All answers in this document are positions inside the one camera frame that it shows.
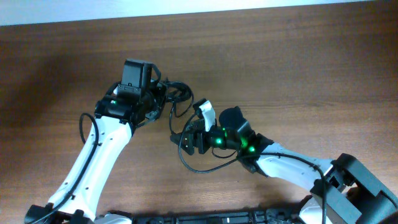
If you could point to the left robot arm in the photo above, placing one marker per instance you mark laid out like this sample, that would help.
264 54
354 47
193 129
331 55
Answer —
76 200

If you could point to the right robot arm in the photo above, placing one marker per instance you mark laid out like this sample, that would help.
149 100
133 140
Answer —
342 190

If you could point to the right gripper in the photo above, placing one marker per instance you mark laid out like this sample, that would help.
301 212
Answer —
196 132

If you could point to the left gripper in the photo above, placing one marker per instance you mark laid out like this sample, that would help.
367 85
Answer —
161 87

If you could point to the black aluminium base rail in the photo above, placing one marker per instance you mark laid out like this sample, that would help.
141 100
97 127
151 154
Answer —
250 216

